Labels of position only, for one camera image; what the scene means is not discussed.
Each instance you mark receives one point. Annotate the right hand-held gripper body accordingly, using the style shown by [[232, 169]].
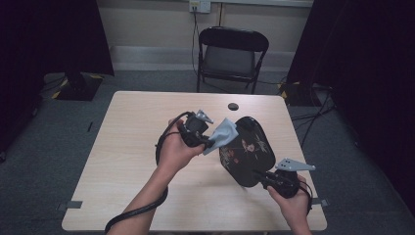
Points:
[[282, 182]]

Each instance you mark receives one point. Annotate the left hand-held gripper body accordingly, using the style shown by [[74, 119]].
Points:
[[194, 129]]

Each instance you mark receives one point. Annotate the grey-blue cleaning cloth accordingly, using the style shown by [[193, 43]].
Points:
[[221, 135]]

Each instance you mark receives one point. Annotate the black glossy floral tray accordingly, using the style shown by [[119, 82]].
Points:
[[248, 153]]

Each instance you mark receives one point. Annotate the person's left hand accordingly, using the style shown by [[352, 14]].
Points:
[[177, 150]]

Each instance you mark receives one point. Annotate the person's right hand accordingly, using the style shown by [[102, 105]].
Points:
[[292, 205]]

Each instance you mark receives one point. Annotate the grey tape strip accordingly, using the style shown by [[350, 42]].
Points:
[[71, 205], [321, 202]]

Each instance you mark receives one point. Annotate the black folding chair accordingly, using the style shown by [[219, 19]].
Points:
[[230, 58]]

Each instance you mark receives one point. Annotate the black stand base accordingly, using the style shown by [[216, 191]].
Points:
[[298, 94], [78, 87]]

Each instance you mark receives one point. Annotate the dark curtain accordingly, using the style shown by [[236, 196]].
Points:
[[368, 81], [49, 39]]

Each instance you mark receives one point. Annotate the white wall socket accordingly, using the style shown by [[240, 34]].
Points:
[[200, 6]]

